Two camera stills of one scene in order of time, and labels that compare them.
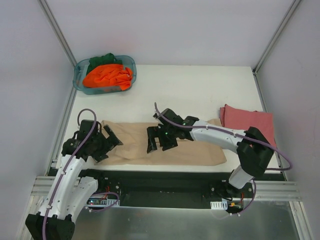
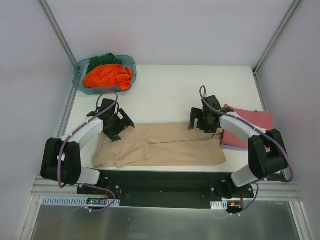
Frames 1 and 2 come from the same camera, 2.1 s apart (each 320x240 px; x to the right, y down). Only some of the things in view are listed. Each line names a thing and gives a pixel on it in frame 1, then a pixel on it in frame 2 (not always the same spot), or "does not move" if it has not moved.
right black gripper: [158, 136] -> [198, 120]
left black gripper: [105, 145] -> [121, 124]
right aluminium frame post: [282, 22] does not move
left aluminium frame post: [58, 32] does not move
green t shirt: [106, 59] does not move
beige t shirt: [133, 136] does not move
